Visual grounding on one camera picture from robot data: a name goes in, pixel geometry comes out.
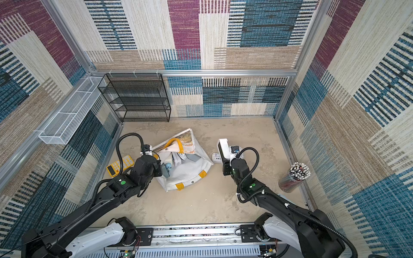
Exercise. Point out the yellow calculator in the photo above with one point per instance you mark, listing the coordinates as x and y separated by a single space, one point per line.
114 168

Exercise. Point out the grey white device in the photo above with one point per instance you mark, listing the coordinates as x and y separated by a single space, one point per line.
193 157

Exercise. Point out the white canvas tote bag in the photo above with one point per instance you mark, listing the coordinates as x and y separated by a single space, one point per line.
184 172

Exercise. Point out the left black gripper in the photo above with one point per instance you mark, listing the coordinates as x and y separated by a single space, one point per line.
158 167

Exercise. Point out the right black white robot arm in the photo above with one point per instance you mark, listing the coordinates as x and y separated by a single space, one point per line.
284 209

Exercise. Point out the white cube digital clock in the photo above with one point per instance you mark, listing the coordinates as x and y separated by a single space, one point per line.
224 151

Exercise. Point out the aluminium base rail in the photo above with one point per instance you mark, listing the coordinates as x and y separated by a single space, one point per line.
232 240

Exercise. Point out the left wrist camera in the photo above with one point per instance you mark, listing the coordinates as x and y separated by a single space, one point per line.
147 150

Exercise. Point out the small white gadget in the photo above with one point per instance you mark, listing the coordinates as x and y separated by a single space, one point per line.
216 158

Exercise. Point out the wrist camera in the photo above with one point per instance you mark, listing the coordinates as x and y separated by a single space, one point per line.
234 150
147 150

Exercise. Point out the cup of pencils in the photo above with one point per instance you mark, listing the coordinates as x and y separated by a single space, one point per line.
297 174

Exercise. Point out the light blue twin-bell clock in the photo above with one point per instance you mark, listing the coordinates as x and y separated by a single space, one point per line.
166 169

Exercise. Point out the black mesh shelf rack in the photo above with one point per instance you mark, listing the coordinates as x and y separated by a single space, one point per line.
136 97

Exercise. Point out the white wire mesh basket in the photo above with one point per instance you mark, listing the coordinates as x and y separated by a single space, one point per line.
68 119

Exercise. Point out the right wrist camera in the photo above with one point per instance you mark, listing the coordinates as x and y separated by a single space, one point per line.
234 150

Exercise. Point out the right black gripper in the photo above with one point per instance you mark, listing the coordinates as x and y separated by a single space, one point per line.
228 167

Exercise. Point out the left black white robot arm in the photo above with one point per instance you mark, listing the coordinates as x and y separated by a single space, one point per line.
55 240

